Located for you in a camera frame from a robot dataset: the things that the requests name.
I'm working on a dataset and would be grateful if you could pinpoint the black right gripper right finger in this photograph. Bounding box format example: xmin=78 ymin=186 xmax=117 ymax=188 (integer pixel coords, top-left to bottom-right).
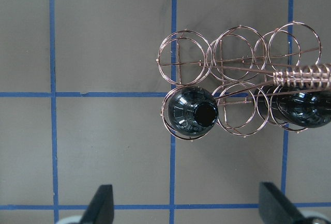
xmin=259 ymin=182 xmax=305 ymax=224

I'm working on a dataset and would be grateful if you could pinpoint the dark wine bottle under handle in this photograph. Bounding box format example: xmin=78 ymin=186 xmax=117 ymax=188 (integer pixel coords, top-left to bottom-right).
xmin=254 ymin=85 xmax=330 ymax=128

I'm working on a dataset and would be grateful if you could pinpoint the copper wire wine basket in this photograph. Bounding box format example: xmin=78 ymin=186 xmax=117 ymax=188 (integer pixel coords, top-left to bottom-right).
xmin=156 ymin=21 xmax=330 ymax=140

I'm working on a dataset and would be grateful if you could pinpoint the dark wine bottle in basket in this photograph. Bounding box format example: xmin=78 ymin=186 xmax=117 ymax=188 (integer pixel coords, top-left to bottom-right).
xmin=168 ymin=86 xmax=219 ymax=137

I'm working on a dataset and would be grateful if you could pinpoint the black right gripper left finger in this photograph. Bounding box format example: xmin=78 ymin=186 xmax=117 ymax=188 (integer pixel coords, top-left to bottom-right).
xmin=80 ymin=185 xmax=114 ymax=224

